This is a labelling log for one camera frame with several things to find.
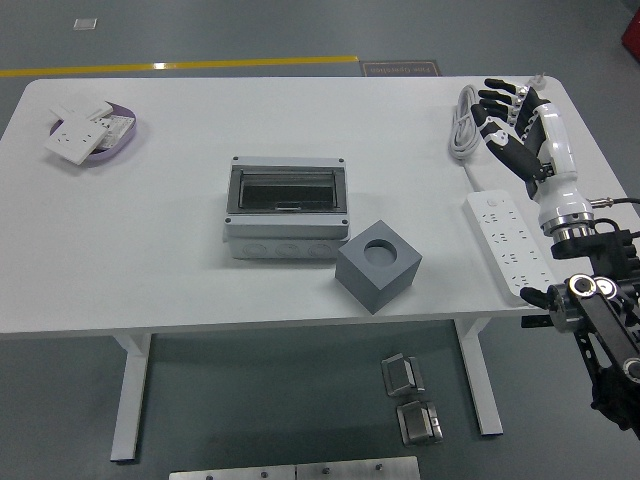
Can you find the black table control panel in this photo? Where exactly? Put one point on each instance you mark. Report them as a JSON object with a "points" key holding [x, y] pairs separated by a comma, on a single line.
{"points": [[534, 321]]}

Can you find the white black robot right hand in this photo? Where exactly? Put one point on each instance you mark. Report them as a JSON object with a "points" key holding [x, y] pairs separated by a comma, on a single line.
{"points": [[557, 165]]}

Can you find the small square floor plate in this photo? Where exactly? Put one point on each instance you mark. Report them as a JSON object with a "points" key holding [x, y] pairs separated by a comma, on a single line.
{"points": [[85, 24]]}

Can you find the metal plate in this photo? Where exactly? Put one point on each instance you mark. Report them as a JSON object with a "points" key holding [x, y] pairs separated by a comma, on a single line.
{"points": [[230, 475], [357, 470]]}

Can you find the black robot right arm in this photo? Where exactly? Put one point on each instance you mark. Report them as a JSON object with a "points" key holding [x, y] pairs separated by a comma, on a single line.
{"points": [[605, 320]]}

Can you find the red object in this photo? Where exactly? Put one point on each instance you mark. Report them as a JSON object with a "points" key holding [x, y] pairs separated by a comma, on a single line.
{"points": [[631, 30]]}

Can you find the white printed socket module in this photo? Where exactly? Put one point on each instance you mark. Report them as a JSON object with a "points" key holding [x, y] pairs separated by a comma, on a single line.
{"points": [[118, 127]]}

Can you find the white switch panel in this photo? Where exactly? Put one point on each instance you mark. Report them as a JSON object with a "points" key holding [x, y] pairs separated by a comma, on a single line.
{"points": [[80, 105]]}

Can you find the white power strip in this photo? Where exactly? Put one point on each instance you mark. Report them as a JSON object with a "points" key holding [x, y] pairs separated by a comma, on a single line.
{"points": [[505, 240]]}

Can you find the white wall socket panel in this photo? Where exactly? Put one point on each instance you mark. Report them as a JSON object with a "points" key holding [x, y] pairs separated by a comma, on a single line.
{"points": [[75, 140]]}

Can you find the grey junction box clear lid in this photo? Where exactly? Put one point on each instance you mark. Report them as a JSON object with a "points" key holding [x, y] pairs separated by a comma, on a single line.
{"points": [[287, 227]]}

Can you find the grey cube with round recess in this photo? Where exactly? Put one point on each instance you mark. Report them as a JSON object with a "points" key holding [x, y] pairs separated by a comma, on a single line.
{"points": [[370, 287]]}

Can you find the purple tray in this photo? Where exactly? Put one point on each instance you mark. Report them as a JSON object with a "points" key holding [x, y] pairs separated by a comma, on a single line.
{"points": [[125, 141]]}

